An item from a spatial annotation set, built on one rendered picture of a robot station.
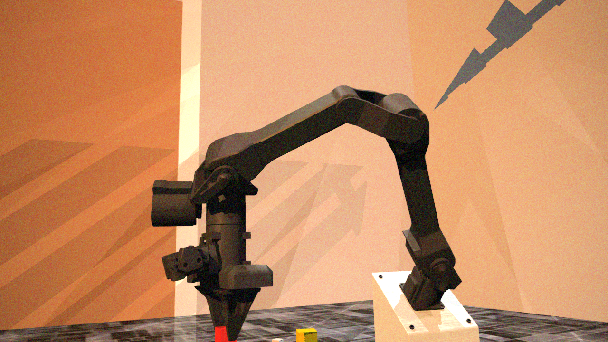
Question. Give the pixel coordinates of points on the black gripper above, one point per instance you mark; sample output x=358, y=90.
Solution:
x=231, y=291

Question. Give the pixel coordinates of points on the red block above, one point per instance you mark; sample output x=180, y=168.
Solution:
x=221, y=334

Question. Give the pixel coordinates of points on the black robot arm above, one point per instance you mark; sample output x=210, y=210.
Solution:
x=223, y=181

